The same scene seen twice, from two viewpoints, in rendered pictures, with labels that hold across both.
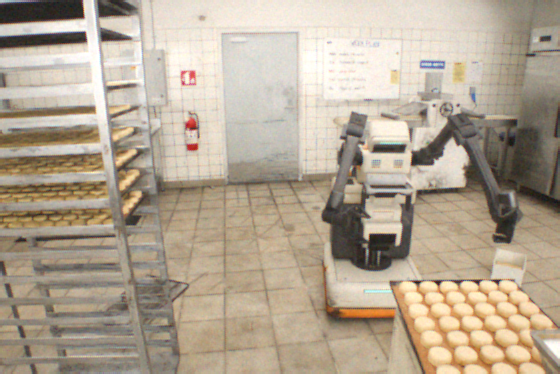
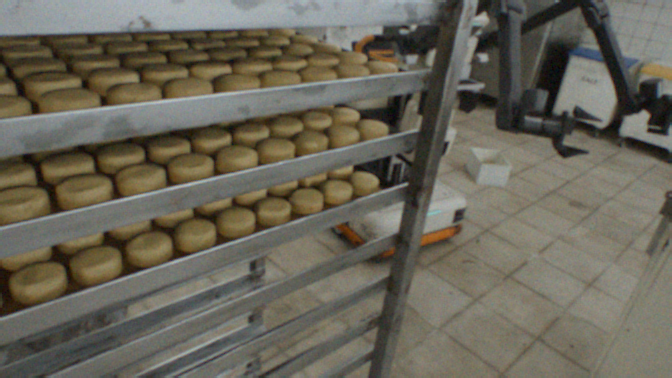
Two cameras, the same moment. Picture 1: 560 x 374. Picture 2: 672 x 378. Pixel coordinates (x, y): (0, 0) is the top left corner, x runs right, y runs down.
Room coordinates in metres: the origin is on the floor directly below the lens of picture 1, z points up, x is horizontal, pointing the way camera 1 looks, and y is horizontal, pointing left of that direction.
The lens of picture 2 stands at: (0.66, 1.03, 1.39)
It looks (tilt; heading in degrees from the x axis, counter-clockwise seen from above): 28 degrees down; 321
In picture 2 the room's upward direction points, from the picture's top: 7 degrees clockwise
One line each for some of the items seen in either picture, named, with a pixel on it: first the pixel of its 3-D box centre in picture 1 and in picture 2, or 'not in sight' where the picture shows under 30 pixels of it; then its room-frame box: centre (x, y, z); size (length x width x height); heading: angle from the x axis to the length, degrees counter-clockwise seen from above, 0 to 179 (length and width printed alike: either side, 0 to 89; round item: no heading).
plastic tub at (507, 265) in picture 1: (508, 268); (487, 166); (2.39, -1.79, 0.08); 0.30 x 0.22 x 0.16; 144
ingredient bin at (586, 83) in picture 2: not in sight; (595, 90); (2.72, -3.83, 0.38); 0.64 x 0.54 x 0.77; 100
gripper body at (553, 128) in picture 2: (343, 221); (552, 128); (1.28, -0.25, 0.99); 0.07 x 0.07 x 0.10; 41
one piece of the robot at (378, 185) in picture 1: (386, 193); (449, 91); (1.95, -0.62, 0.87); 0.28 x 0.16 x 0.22; 86
